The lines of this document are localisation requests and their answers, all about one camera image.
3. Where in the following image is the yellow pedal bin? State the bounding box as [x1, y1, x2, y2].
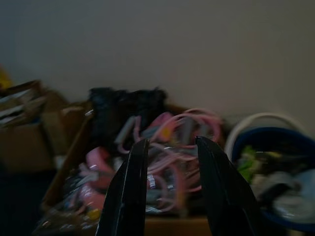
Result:
[0, 65, 12, 90]

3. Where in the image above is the pink grey hanger bundle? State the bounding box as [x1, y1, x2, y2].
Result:
[73, 108, 224, 217]

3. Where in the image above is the green plastic wrapper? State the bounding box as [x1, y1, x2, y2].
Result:
[237, 145, 261, 180]

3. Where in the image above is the blue bucket white handle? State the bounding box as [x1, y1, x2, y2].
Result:
[225, 112, 315, 236]

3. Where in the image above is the cardboard box holding papers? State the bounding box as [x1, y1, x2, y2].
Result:
[0, 80, 52, 173]

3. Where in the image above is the black plastic bag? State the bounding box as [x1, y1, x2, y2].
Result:
[88, 86, 170, 148]

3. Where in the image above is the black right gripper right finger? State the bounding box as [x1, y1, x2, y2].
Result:
[196, 136, 265, 236]

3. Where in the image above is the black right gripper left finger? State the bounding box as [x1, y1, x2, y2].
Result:
[97, 139, 150, 236]

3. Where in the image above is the long brown cardboard box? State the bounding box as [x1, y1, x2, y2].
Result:
[40, 100, 217, 236]

